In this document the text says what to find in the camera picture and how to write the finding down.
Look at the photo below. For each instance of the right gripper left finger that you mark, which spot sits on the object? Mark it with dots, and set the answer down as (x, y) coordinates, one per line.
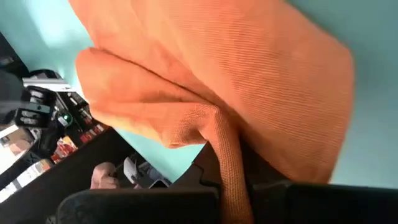
(140, 207)

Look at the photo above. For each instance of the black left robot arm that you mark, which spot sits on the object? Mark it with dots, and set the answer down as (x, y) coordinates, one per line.
(34, 109)

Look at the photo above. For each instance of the white plastic device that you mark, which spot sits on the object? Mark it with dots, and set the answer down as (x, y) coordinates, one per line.
(130, 169)

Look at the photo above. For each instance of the orange towel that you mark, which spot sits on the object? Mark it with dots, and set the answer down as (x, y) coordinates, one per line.
(248, 62)

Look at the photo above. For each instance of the person's hand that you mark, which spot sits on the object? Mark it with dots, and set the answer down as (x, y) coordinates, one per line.
(104, 177)

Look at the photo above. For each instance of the green table mat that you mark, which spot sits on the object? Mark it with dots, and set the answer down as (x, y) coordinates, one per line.
(373, 93)

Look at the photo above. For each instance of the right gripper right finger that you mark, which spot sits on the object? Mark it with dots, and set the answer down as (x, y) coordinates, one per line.
(326, 205)

